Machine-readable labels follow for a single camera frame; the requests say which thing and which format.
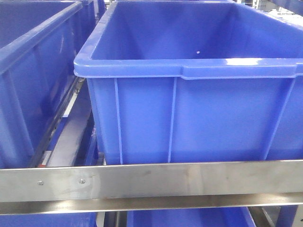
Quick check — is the blue bin lower shelf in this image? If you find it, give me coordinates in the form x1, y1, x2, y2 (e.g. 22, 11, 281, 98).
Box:
127, 207, 255, 227

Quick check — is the steel shelf front beam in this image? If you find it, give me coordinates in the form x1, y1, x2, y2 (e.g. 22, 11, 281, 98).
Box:
0, 160, 303, 215

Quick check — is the blue plastic bin right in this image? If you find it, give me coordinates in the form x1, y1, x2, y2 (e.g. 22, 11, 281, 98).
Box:
74, 0, 303, 165

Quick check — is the blue plastic bin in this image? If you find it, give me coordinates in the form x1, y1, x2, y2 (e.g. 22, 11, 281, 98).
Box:
0, 0, 95, 168
74, 0, 303, 165

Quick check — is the blue bin lower left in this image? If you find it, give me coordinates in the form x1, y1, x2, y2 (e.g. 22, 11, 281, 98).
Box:
0, 213, 97, 227

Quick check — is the blue plastic bin left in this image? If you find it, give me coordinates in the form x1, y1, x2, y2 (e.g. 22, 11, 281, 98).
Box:
0, 0, 95, 168

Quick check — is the white roller conveyor rail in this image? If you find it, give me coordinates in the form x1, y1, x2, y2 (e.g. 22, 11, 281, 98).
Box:
28, 78, 96, 168

